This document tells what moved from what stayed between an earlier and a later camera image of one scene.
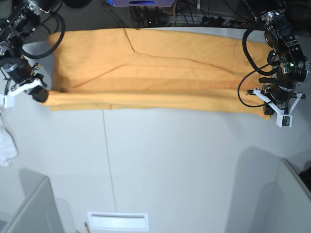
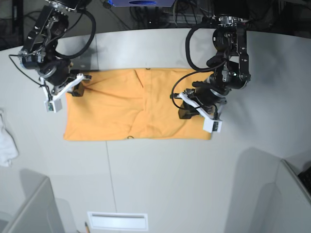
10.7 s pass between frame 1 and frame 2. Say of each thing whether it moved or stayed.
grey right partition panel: stayed
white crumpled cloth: stayed
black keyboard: stayed
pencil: stayed
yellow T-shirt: moved
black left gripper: moved
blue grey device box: stayed
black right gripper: moved
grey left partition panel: stayed
